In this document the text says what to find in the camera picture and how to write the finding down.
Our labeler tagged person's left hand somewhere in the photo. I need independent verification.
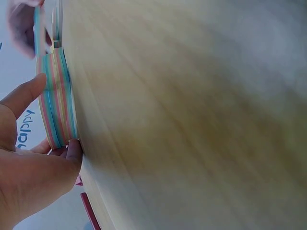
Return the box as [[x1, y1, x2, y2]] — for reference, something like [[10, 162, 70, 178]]
[[0, 73, 83, 230]]

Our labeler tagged person's right hand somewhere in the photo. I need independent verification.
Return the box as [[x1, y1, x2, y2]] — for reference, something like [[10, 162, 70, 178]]
[[5, 0, 53, 60]]

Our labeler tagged thin pastel sticky note pad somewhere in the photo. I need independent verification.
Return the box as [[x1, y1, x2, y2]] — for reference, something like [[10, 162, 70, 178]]
[[33, 5, 47, 58]]

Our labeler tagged pastel striped sticky note pad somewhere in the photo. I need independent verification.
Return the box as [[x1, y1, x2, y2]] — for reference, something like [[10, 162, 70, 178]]
[[35, 46, 79, 150]]

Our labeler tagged dark red bar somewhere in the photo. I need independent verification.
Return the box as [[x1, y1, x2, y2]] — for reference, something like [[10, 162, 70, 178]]
[[80, 192, 101, 230]]

